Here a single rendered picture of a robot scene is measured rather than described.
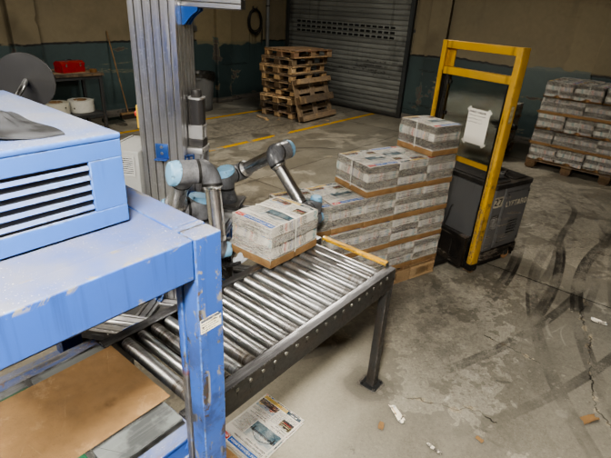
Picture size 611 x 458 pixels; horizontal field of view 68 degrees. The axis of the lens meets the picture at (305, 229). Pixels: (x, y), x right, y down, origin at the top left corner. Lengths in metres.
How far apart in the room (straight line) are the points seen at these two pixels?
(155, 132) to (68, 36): 6.50
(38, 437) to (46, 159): 0.97
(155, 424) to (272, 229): 1.04
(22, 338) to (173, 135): 1.94
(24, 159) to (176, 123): 1.75
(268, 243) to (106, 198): 1.33
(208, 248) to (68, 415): 0.89
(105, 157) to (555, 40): 8.77
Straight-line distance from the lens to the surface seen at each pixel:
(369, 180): 3.20
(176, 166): 2.16
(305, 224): 2.42
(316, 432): 2.63
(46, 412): 1.76
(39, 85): 1.72
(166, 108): 2.67
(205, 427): 1.33
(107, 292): 0.92
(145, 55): 2.66
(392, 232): 3.57
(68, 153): 0.99
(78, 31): 9.19
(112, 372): 1.83
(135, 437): 1.61
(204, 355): 1.17
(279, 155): 2.75
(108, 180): 1.04
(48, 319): 0.89
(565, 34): 9.34
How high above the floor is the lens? 2.00
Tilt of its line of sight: 26 degrees down
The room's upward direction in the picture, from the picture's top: 4 degrees clockwise
